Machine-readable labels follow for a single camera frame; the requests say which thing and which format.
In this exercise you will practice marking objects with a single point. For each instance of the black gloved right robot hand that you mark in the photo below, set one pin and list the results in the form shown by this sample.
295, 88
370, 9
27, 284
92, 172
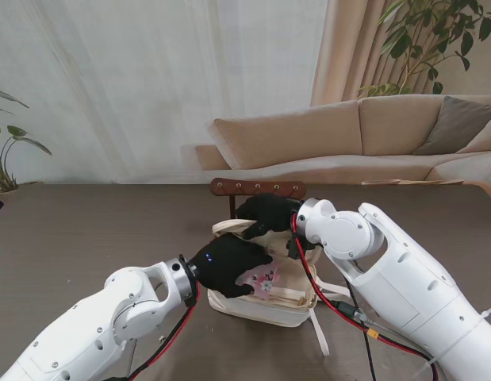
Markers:
269, 214

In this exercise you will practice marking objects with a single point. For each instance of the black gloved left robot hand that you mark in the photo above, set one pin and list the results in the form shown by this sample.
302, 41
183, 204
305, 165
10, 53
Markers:
225, 266

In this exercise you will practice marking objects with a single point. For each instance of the pink floral jewelry box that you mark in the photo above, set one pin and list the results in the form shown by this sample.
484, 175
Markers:
265, 279

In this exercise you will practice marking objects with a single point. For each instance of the cream handbag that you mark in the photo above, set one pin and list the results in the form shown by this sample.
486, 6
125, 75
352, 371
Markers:
269, 313

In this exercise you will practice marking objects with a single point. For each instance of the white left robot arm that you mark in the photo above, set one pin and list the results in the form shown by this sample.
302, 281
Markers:
94, 325

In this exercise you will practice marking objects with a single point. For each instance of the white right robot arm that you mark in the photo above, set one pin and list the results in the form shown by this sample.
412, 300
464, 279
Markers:
396, 278

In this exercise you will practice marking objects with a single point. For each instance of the dark wooden jewelry stand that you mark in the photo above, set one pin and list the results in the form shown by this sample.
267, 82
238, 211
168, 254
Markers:
257, 187

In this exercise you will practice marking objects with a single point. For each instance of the beige sofa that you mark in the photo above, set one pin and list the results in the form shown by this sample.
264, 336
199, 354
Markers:
308, 135

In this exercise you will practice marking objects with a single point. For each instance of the beige curtain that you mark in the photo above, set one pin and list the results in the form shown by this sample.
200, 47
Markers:
348, 59

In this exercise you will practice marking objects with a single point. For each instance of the white sheer curtain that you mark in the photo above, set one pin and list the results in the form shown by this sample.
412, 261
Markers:
150, 79

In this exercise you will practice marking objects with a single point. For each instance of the grey cushion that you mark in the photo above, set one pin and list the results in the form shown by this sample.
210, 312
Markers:
455, 127

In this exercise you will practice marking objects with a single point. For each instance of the dark green leafy plant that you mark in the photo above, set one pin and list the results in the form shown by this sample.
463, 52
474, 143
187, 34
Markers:
400, 43

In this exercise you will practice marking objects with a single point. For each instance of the large leaf green plant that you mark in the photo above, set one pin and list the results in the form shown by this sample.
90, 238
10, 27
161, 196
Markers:
19, 132

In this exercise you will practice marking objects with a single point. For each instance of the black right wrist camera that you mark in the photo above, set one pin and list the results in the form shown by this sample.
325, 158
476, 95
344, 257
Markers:
294, 248

